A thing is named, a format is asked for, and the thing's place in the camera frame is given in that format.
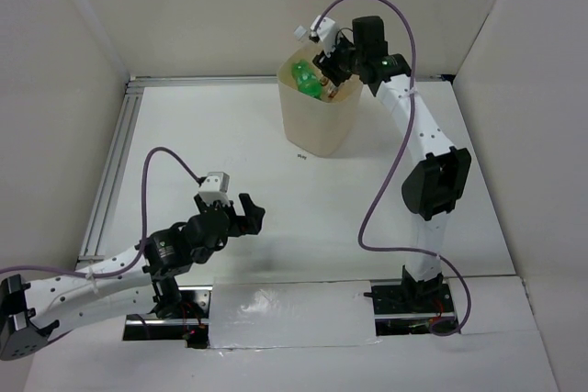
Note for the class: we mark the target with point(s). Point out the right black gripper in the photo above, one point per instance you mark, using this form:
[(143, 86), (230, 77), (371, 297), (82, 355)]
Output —
[(327, 65)]

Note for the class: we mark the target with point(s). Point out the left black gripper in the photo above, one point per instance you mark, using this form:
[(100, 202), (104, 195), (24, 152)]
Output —
[(253, 215)]

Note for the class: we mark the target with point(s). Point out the green plastic bottle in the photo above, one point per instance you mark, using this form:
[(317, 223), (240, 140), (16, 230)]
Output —
[(306, 80)]

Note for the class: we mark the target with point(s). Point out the red cap labelled bottle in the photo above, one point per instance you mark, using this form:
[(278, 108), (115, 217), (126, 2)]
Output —
[(329, 91)]

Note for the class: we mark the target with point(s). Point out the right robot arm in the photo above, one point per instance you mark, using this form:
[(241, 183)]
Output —
[(440, 169)]

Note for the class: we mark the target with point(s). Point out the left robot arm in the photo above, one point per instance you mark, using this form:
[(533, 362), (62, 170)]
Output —
[(141, 280)]

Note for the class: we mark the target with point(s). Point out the beige plastic bin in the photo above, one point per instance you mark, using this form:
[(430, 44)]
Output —
[(318, 126)]

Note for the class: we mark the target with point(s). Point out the silver tape sheet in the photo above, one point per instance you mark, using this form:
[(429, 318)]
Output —
[(298, 315)]

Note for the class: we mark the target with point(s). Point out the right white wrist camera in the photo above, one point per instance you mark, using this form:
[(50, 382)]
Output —
[(323, 30)]

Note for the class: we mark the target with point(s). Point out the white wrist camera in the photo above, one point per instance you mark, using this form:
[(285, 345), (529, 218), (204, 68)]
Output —
[(213, 190), (323, 30)]

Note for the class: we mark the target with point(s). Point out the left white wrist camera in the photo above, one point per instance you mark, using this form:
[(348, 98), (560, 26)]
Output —
[(213, 190)]

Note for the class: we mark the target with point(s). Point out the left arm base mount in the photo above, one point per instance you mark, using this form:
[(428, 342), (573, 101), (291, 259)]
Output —
[(186, 322)]

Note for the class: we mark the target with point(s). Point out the aluminium frame rail left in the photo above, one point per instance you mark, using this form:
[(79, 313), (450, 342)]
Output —
[(94, 244)]

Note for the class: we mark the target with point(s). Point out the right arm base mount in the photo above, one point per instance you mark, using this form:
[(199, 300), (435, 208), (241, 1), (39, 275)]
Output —
[(408, 307)]

